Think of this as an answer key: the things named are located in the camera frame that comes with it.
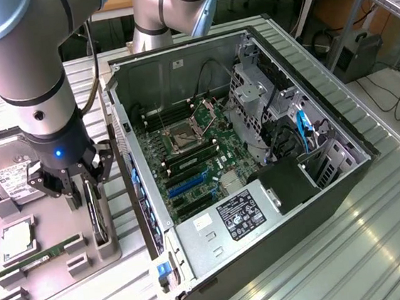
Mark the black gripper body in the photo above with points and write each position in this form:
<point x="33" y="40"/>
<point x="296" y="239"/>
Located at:
<point x="62" y="146"/>

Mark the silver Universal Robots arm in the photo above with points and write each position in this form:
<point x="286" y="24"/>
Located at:
<point x="16" y="69"/>

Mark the grey parts rack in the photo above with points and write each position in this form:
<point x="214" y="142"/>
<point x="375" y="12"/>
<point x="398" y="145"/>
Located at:
<point x="50" y="223"/>

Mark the silver hard disk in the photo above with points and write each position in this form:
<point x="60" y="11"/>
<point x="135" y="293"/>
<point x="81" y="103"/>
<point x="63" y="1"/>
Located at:
<point x="1" y="167"/>

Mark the silver CPU chip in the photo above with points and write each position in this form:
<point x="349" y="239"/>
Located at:
<point x="16" y="241"/>

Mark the thin metal locking lever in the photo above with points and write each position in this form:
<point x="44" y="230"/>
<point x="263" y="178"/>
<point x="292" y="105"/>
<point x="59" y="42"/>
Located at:
<point x="163" y="125"/>

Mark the green RAM stick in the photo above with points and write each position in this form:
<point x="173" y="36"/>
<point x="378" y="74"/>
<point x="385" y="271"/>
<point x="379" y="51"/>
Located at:
<point x="39" y="258"/>

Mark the CPU socket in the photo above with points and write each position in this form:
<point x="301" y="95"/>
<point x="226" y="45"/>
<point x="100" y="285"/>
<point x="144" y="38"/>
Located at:
<point x="181" y="137"/>

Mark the blue expansion slot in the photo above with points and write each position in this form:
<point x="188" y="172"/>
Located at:
<point x="187" y="187"/>

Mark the dark RAM stick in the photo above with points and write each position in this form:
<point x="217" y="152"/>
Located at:
<point x="192" y="162"/>

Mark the metal socket cover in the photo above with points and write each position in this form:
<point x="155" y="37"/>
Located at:
<point x="203" y="115"/>

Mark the green motherboard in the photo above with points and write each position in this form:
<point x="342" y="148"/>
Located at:
<point x="216" y="169"/>

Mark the blue case latch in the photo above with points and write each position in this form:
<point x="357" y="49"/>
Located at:
<point x="163" y="271"/>

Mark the grey power supply unit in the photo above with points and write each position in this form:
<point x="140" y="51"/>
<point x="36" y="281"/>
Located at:
<point x="209" y="235"/>

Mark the silver chipset heatsink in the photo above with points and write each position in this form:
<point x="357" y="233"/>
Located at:
<point x="231" y="183"/>

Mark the metal disk bay cage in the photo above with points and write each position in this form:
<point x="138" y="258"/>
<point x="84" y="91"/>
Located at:
<point x="248" y="94"/>

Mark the black plastic fan shroud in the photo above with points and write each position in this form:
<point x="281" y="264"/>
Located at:
<point x="285" y="180"/>

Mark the black open PC case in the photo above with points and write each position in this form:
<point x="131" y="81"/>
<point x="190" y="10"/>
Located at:
<point x="336" y="221"/>

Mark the black box on floor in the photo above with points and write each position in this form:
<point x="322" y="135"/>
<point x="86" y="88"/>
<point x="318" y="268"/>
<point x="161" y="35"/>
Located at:
<point x="362" y="57"/>

